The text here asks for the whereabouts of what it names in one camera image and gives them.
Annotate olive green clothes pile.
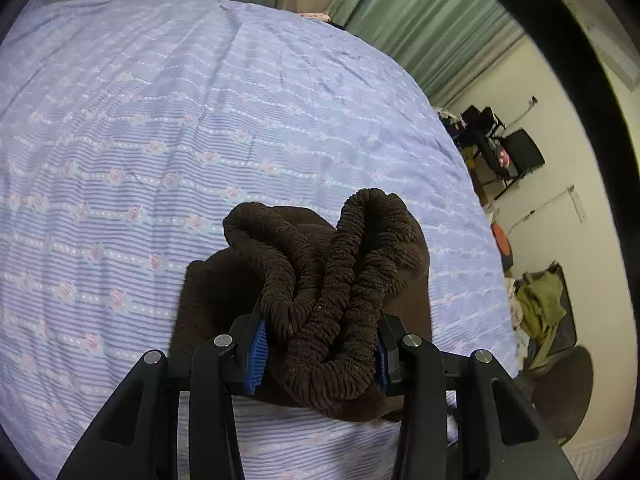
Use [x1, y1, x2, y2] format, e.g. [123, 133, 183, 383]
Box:
[516, 271, 566, 368]

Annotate black folding chair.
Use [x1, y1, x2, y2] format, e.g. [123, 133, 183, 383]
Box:
[461, 105, 546, 200]

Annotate orange round object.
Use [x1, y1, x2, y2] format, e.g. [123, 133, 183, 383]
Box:
[490, 221, 513, 271]

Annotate dark round stool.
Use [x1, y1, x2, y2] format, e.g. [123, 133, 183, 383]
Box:
[515, 346, 593, 446]

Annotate lavender striped bed sheet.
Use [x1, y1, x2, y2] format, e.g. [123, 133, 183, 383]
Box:
[1, 0, 518, 479]

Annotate brown corduroy pants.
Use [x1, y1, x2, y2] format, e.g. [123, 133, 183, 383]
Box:
[169, 188, 432, 422]

